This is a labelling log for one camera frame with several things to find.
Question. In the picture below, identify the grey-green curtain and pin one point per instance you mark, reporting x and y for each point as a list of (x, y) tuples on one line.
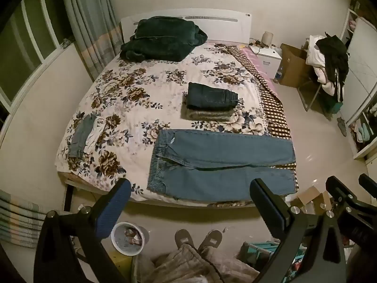
[(88, 20)]

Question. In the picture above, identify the person's beige fleece robe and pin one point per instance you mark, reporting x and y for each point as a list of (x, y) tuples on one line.
[(182, 266)]

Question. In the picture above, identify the teal plastic crate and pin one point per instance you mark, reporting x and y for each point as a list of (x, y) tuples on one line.
[(259, 252)]

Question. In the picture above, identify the clear water bottle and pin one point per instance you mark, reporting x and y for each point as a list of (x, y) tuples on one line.
[(279, 74)]

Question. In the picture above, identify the pink bed sheet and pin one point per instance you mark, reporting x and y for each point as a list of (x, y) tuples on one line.
[(259, 64)]

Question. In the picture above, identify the grey slipper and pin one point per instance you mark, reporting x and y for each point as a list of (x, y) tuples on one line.
[(210, 240), (184, 238)]

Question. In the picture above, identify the dark green bag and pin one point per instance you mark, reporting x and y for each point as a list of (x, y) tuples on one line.
[(336, 104)]

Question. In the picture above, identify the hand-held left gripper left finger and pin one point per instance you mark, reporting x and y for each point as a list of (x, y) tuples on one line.
[(115, 209)]

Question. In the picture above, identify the small grey denim shorts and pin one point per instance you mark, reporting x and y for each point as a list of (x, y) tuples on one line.
[(81, 137)]

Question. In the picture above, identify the large brown cardboard box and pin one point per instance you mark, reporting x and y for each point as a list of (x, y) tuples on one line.
[(293, 64)]

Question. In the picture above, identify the folded dark blue jeans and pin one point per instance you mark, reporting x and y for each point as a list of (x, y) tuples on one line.
[(210, 95)]

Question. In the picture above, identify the white nightstand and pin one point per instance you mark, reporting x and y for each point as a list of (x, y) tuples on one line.
[(269, 62)]

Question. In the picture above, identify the white wardrobe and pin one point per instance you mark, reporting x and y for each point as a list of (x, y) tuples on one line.
[(360, 73)]

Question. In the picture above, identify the folded grey-green fleece garment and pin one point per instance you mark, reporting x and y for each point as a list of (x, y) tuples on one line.
[(209, 115)]

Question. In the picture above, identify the metal frame chair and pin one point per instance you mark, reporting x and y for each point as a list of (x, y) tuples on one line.
[(309, 94)]

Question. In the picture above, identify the white cylinder lamp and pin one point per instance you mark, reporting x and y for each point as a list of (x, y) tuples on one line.
[(268, 39)]

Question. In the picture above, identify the floral bed blanket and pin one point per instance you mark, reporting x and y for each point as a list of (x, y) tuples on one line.
[(132, 109)]

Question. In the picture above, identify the light blue jeans pants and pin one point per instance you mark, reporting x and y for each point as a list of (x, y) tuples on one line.
[(221, 153)]

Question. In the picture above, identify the dark green plush blanket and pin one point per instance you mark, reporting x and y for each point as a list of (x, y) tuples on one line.
[(162, 39)]

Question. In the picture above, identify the yellow box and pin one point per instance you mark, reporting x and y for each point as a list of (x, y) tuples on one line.
[(119, 263)]

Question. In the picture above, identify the white trash bin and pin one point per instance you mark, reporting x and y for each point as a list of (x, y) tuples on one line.
[(126, 238)]

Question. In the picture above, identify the small white garment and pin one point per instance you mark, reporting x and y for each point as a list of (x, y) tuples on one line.
[(95, 131)]

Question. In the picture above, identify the small open cardboard box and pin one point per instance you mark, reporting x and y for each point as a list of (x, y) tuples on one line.
[(309, 196)]

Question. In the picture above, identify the window with white frame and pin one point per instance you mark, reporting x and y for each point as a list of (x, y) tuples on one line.
[(26, 44)]

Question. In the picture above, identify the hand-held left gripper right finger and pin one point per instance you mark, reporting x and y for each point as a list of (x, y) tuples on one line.
[(266, 205)]

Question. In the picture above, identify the white bed headboard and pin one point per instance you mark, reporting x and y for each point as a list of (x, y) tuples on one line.
[(218, 29)]

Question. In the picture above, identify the striped folded cloth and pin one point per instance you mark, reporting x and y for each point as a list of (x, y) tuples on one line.
[(20, 221)]

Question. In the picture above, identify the black garment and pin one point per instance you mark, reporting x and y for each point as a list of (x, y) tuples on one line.
[(335, 56)]

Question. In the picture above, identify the brown checkered bed sheet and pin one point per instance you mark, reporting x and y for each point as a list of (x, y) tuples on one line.
[(275, 115)]

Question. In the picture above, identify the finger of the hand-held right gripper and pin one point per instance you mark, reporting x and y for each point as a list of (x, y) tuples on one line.
[(338, 187), (369, 182)]

